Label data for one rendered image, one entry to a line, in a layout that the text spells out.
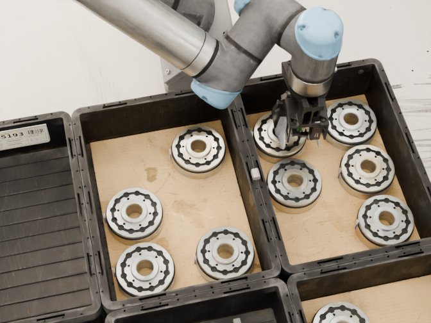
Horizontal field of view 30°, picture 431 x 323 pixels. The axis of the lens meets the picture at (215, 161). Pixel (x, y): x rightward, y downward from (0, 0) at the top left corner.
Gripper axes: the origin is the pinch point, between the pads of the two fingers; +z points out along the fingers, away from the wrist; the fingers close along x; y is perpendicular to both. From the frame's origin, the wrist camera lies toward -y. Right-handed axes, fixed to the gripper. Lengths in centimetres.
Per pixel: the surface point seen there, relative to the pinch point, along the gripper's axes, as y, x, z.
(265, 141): 2.0, -6.2, -1.3
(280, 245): 26.8, -7.5, -8.1
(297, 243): 22.2, -2.8, 1.9
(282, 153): 5.0, -3.3, -1.3
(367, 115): -2.0, 14.5, -1.3
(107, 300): 34, -37, -8
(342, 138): 2.7, 8.8, -1.3
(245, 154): 8.6, -11.2, -8.0
